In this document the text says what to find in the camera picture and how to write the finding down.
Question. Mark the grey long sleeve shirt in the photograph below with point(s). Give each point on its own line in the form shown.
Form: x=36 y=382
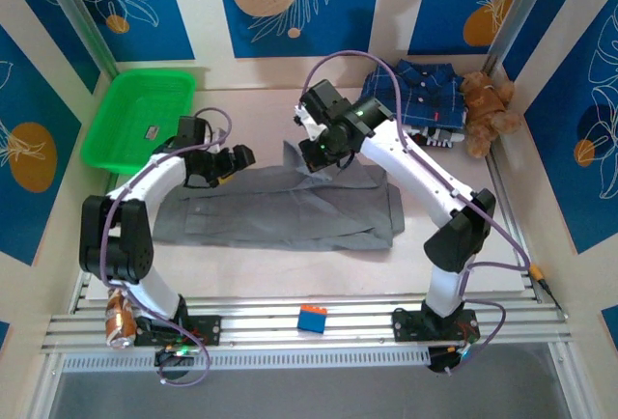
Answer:
x=289 y=211

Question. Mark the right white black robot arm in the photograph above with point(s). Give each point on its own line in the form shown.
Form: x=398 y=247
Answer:
x=461 y=240

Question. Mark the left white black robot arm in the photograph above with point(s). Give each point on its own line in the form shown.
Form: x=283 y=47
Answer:
x=116 y=240

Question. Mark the small label sticker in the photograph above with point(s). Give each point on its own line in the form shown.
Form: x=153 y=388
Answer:
x=153 y=131

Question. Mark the blue plaid folded shirt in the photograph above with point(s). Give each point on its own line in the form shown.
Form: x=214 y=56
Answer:
x=429 y=95

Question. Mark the black white print folded shirt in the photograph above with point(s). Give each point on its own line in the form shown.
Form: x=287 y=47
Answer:
x=439 y=138

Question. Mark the green plastic basket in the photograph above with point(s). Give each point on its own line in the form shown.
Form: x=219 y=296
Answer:
x=140 y=95

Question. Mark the brown teddy bear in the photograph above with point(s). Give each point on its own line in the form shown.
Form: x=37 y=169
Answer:
x=483 y=105

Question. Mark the blue orange toy brick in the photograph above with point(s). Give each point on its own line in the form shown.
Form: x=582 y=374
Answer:
x=311 y=320

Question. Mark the black controller board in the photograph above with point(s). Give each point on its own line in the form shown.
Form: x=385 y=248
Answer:
x=446 y=358
x=174 y=356

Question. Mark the aluminium rail frame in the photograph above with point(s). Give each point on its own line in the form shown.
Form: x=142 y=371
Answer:
x=270 y=322

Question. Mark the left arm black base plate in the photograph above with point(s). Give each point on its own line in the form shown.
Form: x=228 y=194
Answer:
x=203 y=329

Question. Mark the aluminium side rail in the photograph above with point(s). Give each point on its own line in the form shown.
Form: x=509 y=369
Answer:
x=502 y=187

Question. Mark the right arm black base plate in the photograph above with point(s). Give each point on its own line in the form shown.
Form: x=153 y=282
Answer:
x=410 y=325

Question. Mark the aluminium corner post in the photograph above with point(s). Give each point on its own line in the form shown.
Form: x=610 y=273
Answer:
x=516 y=13
x=79 y=13

